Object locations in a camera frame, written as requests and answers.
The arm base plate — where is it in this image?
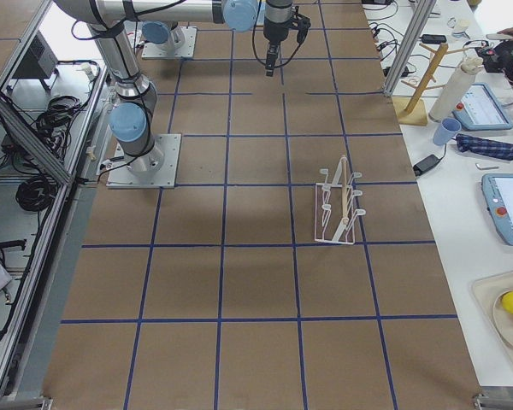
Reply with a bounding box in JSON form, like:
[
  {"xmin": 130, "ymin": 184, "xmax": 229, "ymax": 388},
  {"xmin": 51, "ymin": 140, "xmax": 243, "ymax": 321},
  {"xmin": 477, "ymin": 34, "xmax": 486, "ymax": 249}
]
[
  {"xmin": 106, "ymin": 134, "xmax": 181, "ymax": 189},
  {"xmin": 142, "ymin": 26, "xmax": 198, "ymax": 60}
]

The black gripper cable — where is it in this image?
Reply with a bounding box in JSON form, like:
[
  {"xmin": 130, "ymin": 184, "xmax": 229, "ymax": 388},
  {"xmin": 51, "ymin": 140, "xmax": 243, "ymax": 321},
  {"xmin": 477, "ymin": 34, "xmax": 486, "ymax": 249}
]
[{"xmin": 251, "ymin": 23, "xmax": 303, "ymax": 72}]

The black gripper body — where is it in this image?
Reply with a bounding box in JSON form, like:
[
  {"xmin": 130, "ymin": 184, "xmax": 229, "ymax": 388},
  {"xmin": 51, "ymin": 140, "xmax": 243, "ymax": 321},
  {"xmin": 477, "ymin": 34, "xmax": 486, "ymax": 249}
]
[{"xmin": 263, "ymin": 0, "xmax": 310, "ymax": 44}]

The blue plastic cup on desk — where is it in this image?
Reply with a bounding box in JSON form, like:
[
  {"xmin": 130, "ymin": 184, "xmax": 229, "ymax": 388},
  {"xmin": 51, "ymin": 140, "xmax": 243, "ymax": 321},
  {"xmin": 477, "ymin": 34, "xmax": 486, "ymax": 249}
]
[{"xmin": 433, "ymin": 118, "xmax": 462, "ymax": 146}]

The blue teach pendant near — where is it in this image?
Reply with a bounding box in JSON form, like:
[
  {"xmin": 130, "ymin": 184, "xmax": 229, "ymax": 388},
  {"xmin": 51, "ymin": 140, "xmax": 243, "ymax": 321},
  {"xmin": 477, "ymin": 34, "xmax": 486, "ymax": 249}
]
[{"xmin": 481, "ymin": 173, "xmax": 513, "ymax": 246}]

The wooden mug tree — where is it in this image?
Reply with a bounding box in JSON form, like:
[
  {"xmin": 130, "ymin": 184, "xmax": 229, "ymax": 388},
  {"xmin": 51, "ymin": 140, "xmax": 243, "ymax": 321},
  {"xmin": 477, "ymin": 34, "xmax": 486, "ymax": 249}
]
[{"xmin": 392, "ymin": 43, "xmax": 467, "ymax": 126}]

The blue teach pendant far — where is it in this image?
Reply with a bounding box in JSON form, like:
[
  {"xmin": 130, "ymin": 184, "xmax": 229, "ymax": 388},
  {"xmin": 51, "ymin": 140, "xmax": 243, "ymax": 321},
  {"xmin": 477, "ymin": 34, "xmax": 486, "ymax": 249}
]
[{"xmin": 452, "ymin": 83, "xmax": 513, "ymax": 131}]

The black power adapter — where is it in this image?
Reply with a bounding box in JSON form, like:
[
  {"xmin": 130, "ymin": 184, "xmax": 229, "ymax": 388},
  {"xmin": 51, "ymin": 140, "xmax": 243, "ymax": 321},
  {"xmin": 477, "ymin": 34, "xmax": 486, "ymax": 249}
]
[{"xmin": 412, "ymin": 155, "xmax": 442, "ymax": 177}]

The folded blue plaid umbrella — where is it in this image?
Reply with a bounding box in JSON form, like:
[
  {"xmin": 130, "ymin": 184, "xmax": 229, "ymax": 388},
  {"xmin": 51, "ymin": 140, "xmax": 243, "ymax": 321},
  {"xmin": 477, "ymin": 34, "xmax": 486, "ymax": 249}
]
[{"xmin": 455, "ymin": 133, "xmax": 513, "ymax": 161}]

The white wire cup rack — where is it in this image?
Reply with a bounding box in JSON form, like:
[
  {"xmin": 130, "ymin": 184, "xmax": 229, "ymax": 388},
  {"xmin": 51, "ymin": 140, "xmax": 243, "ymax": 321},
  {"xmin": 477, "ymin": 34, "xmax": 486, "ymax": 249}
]
[{"xmin": 314, "ymin": 155, "xmax": 366, "ymax": 245}]

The blue teach pendant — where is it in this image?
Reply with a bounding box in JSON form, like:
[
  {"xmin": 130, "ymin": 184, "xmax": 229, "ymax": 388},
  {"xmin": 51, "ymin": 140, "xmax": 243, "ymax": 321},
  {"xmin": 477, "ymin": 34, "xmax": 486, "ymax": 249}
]
[
  {"xmin": 481, "ymin": 173, "xmax": 513, "ymax": 246},
  {"xmin": 452, "ymin": 83, "xmax": 513, "ymax": 131}
]

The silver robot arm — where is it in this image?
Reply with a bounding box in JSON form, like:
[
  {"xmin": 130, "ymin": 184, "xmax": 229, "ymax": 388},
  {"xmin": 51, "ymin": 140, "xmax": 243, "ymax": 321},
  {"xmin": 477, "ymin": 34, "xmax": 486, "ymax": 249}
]
[{"xmin": 57, "ymin": 1, "xmax": 311, "ymax": 175}]

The beige plate on desk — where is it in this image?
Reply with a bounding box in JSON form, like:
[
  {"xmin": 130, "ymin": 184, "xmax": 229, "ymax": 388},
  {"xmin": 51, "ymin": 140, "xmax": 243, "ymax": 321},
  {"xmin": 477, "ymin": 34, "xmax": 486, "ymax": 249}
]
[{"xmin": 492, "ymin": 290, "xmax": 513, "ymax": 348}]

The aluminium frame post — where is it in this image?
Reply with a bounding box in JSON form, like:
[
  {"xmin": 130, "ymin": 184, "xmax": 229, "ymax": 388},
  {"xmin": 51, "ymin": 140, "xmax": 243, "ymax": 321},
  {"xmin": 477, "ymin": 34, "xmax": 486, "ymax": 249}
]
[{"xmin": 383, "ymin": 0, "xmax": 436, "ymax": 97}]

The beige tray on desk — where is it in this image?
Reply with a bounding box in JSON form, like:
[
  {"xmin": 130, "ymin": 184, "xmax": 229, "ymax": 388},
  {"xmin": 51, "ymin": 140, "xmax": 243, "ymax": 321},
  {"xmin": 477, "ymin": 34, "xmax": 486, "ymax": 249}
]
[{"xmin": 472, "ymin": 271, "xmax": 513, "ymax": 365}]

